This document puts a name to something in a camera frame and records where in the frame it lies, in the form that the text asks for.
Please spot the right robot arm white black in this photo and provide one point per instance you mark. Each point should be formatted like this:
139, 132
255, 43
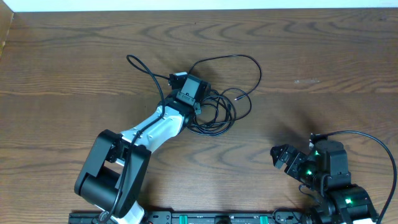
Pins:
325, 171

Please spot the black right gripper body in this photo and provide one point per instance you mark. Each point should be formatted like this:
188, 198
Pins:
290, 159

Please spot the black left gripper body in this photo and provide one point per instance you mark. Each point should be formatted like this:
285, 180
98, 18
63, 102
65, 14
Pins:
185, 98

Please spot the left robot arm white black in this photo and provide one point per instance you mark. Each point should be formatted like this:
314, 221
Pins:
113, 173

